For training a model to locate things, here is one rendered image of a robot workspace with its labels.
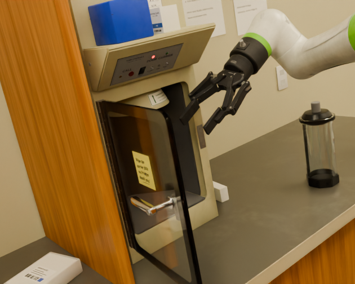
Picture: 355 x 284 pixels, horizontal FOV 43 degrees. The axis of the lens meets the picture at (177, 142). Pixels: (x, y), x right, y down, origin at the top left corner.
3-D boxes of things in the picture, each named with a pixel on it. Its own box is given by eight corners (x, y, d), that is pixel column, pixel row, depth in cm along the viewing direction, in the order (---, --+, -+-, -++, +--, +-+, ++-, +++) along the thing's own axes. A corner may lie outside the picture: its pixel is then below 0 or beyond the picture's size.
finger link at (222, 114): (226, 108, 115) (236, 111, 113) (216, 123, 113) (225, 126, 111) (225, 104, 114) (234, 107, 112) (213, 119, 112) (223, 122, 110)
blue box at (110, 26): (96, 46, 104) (87, 6, 101) (131, 38, 109) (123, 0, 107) (118, 44, 96) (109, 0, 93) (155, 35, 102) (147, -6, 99)
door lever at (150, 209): (152, 198, 96) (150, 186, 95) (175, 209, 88) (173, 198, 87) (130, 207, 93) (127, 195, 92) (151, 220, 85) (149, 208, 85)
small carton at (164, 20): (152, 34, 110) (147, 9, 109) (169, 30, 113) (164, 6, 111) (164, 32, 106) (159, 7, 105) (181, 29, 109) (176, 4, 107)
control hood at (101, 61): (91, 92, 105) (80, 49, 102) (193, 62, 124) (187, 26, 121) (116, 93, 96) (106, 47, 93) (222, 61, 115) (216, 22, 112)
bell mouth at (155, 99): (96, 114, 128) (91, 95, 126) (145, 98, 138) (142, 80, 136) (129, 118, 114) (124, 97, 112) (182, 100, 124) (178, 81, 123)
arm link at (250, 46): (272, 66, 124) (245, 61, 130) (262, 34, 116) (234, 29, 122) (261, 82, 122) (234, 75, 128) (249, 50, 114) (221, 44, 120)
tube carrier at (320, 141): (298, 181, 147) (292, 119, 141) (318, 170, 153) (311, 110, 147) (327, 187, 139) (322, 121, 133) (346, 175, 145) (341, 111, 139)
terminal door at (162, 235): (136, 248, 116) (101, 98, 105) (203, 300, 91) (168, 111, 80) (133, 249, 116) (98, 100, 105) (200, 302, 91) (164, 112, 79)
